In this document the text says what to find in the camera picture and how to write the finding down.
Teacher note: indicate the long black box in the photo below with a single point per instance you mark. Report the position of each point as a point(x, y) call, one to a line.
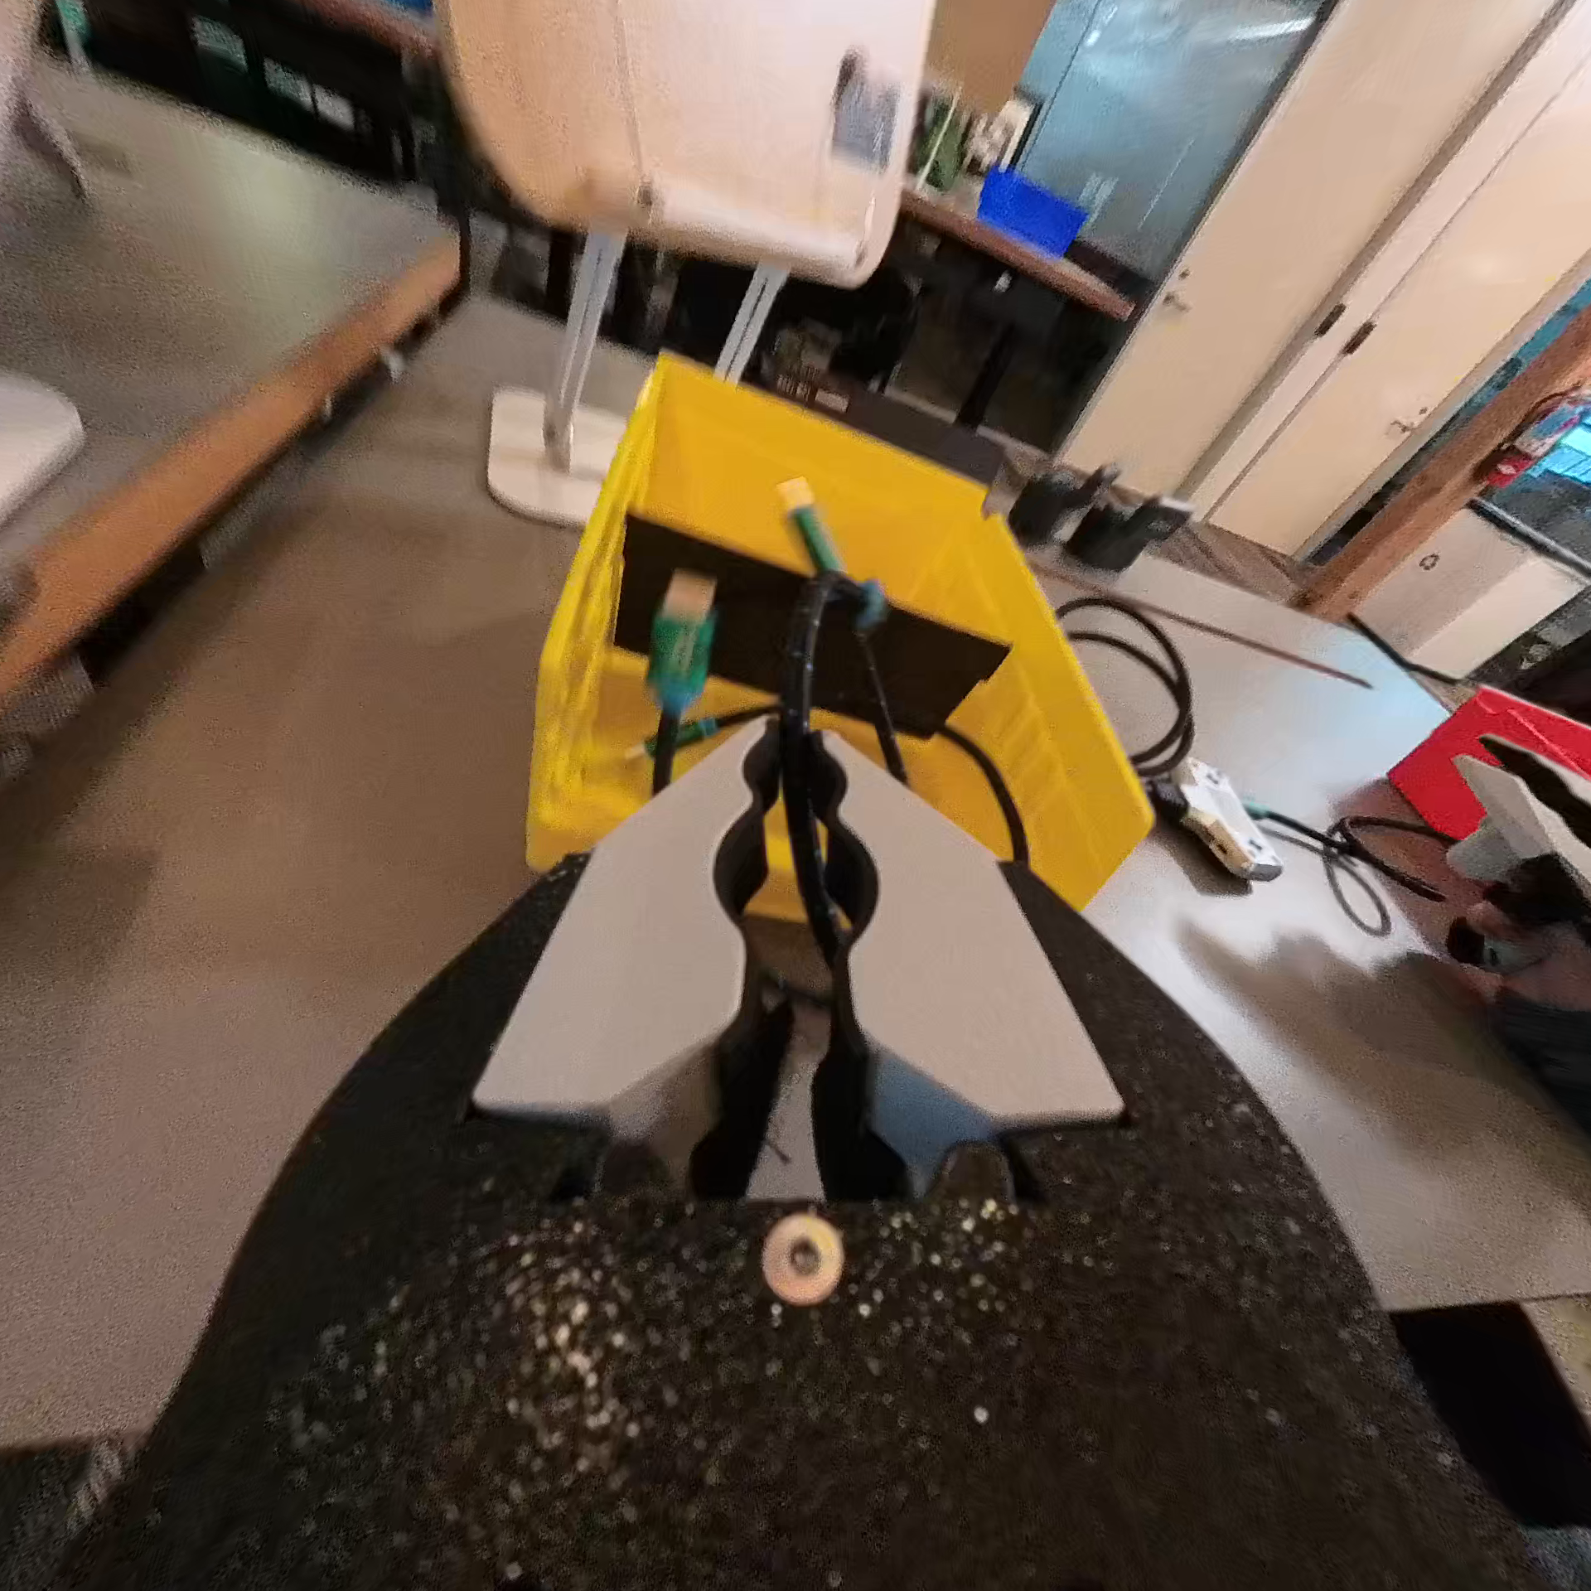
point(920, 434)

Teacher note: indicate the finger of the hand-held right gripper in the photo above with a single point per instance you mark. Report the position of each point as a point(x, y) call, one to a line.
point(1523, 821)

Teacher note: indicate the flat blue plastic bin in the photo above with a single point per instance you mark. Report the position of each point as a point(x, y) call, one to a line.
point(1031, 210)

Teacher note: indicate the red plastic bin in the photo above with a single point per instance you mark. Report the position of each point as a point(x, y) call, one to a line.
point(1441, 764)

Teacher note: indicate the white recycling bin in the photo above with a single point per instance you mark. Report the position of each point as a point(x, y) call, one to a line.
point(1466, 597)

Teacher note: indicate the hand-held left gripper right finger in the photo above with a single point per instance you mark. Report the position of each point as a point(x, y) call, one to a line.
point(982, 982)

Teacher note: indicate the white door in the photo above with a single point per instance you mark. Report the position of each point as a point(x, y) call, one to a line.
point(1243, 249)
point(1429, 311)

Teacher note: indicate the glass partition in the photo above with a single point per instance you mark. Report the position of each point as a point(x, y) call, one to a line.
point(1144, 111)

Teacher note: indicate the wooden post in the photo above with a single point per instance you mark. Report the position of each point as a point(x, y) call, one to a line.
point(1429, 496)

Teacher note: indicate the large yellow plastic bin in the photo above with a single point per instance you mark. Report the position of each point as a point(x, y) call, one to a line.
point(696, 473)

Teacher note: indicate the grey table with wooden edge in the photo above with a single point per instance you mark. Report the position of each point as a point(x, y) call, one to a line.
point(187, 249)

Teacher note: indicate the black flat panel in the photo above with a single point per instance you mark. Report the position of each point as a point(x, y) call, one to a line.
point(745, 620)

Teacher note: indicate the dark storage shelf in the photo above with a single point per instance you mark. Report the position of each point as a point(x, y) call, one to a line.
point(249, 74)

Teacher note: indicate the grey desk with brown edge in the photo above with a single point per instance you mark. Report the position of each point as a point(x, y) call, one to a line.
point(1031, 255)

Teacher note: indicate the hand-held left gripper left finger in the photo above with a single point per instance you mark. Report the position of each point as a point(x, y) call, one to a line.
point(620, 969)

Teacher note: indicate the large wooden board on stand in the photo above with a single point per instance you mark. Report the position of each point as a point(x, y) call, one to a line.
point(696, 111)

